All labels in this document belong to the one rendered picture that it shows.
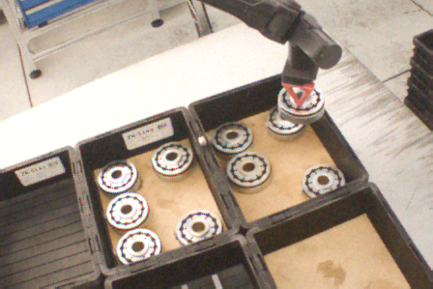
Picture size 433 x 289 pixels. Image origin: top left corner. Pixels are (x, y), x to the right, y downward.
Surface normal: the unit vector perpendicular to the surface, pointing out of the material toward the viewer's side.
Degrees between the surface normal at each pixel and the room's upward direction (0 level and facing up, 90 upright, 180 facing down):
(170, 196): 0
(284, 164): 0
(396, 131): 0
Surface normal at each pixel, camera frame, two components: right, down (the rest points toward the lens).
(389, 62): -0.14, -0.68
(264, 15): 0.36, 0.61
